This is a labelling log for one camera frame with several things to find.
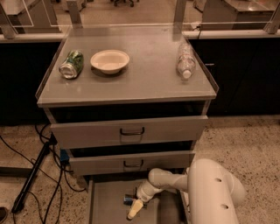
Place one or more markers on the black middle drawer handle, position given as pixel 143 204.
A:
pixel 133 164

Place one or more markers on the clear plastic water bottle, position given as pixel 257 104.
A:
pixel 185 61

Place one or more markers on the dark shoe tip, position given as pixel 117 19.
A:
pixel 3 214

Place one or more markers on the black drawer handle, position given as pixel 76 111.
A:
pixel 125 132
pixel 133 164

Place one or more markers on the black bar on floor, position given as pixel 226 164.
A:
pixel 20 199

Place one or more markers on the bottom drawer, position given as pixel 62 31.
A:
pixel 107 206

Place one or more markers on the drawer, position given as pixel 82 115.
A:
pixel 107 206
pixel 157 130
pixel 114 164

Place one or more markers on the black top drawer handle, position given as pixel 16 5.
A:
pixel 125 132

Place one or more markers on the grey drawer cabinet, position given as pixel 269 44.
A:
pixel 148 87

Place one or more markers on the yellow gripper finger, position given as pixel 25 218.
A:
pixel 136 206

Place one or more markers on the silver blue redbull can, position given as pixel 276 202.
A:
pixel 129 199

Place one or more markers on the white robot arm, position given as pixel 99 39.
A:
pixel 213 192

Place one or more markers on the white bowl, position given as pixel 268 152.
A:
pixel 110 61

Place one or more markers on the top drawer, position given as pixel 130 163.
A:
pixel 157 130

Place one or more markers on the blue box behind cabinet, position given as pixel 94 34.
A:
pixel 63 157

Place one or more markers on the middle drawer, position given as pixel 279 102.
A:
pixel 114 164

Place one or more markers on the green soda can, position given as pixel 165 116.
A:
pixel 72 65

